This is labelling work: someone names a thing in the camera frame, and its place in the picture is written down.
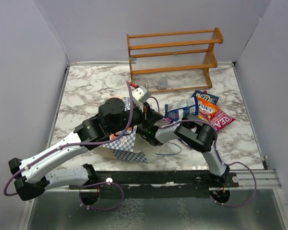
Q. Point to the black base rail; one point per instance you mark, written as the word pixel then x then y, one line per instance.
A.
pixel 167 184

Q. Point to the small purple candy packet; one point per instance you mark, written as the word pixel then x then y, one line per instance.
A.
pixel 167 120

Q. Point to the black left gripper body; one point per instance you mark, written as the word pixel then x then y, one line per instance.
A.
pixel 138 117

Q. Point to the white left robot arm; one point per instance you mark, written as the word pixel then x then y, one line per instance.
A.
pixel 33 176

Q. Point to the orange candy packet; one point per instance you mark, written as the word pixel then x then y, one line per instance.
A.
pixel 206 109

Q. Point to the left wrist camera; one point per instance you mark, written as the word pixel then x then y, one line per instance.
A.
pixel 140 95

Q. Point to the orange wooden rack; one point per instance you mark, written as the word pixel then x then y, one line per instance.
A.
pixel 174 51

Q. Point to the dark blue snack packet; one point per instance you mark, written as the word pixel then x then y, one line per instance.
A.
pixel 176 111

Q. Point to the checkered paper bag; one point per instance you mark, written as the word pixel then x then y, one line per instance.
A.
pixel 131 147

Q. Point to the pink real chips bag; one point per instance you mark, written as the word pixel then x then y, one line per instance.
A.
pixel 220 120

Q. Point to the small clear plastic cup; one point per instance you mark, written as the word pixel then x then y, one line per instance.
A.
pixel 162 84

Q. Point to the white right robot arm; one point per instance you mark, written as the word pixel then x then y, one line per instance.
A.
pixel 198 134

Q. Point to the blue kettle chips bag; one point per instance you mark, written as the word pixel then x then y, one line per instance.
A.
pixel 206 96

